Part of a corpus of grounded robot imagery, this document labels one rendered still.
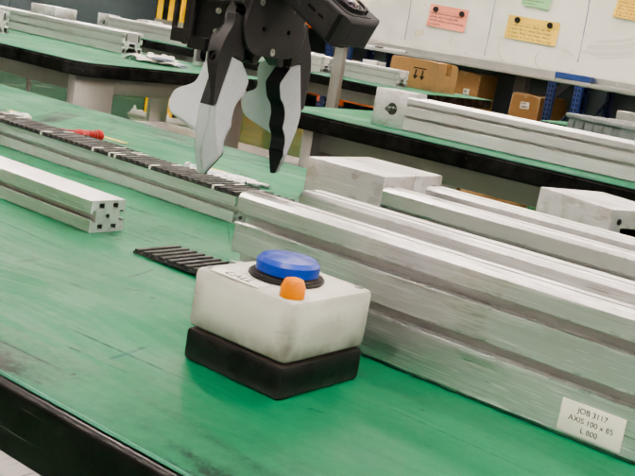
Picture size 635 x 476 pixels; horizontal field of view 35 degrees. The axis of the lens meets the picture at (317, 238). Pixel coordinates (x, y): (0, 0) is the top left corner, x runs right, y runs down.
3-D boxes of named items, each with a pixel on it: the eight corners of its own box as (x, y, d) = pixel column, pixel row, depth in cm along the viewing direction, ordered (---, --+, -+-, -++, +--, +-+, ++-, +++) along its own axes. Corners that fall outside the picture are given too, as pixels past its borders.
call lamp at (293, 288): (273, 294, 58) (277, 274, 58) (290, 291, 59) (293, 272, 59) (293, 301, 57) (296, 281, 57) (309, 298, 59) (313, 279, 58)
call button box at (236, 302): (181, 357, 63) (196, 261, 62) (282, 336, 71) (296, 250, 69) (277, 401, 58) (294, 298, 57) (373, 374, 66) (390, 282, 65)
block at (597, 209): (504, 275, 103) (523, 184, 101) (583, 277, 109) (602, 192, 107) (572, 305, 95) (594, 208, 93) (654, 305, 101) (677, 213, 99)
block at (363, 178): (276, 254, 95) (292, 156, 93) (353, 246, 105) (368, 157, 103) (351, 280, 90) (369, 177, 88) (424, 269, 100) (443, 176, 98)
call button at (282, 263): (239, 280, 62) (244, 249, 62) (281, 275, 65) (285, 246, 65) (287, 299, 60) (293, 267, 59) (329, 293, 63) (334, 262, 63)
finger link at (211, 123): (163, 161, 82) (204, 58, 82) (214, 178, 78) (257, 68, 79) (136, 148, 79) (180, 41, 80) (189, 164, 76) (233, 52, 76)
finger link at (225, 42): (222, 117, 80) (262, 17, 80) (238, 121, 79) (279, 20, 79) (184, 93, 76) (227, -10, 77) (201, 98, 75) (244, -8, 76)
